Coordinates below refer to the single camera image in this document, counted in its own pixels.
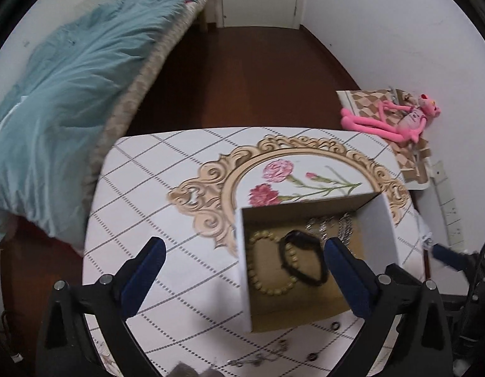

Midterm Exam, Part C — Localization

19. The black bracelet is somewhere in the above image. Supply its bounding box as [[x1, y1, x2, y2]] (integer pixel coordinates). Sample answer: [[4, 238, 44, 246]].
[[279, 231, 329, 286]]

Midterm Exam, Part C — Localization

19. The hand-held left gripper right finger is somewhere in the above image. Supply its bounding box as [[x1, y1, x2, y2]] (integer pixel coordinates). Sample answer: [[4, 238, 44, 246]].
[[324, 237, 460, 377]]

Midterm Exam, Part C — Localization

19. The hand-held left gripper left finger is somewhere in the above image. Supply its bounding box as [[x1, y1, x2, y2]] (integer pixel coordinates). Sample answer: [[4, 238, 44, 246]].
[[36, 236, 167, 377]]

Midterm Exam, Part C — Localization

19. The pink plush toy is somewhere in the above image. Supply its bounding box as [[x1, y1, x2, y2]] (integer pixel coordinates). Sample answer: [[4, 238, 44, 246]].
[[340, 93, 440, 143]]

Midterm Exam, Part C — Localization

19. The beige bead bracelet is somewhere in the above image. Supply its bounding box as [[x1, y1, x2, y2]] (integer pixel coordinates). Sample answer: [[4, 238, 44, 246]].
[[247, 230, 300, 296]]

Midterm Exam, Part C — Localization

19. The white cardboard box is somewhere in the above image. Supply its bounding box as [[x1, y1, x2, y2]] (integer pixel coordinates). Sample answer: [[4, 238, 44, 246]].
[[234, 193, 404, 334]]

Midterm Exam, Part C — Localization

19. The white ruler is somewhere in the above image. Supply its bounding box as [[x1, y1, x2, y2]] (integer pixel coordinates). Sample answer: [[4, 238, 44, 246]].
[[432, 160, 466, 253]]

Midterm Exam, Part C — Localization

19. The brown checkered mat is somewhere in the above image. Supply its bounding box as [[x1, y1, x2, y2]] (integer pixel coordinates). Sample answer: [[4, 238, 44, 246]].
[[336, 87, 432, 190]]

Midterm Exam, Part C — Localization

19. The beige patterned mattress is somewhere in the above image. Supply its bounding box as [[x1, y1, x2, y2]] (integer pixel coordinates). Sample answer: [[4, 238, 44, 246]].
[[83, 0, 208, 246]]

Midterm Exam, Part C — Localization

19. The silver chain necklace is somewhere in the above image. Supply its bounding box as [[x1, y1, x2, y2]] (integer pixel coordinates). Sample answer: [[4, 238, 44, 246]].
[[305, 213, 355, 250]]

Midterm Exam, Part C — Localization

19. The thin silver chain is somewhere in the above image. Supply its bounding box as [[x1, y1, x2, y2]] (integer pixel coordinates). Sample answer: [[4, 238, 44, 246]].
[[227, 354, 281, 367]]

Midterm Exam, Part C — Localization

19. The light blue blanket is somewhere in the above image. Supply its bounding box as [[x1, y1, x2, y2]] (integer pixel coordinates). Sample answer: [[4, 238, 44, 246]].
[[0, 0, 187, 249]]

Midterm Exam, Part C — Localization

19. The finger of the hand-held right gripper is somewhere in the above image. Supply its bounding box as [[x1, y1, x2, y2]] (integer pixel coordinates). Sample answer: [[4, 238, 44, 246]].
[[431, 243, 471, 272]]

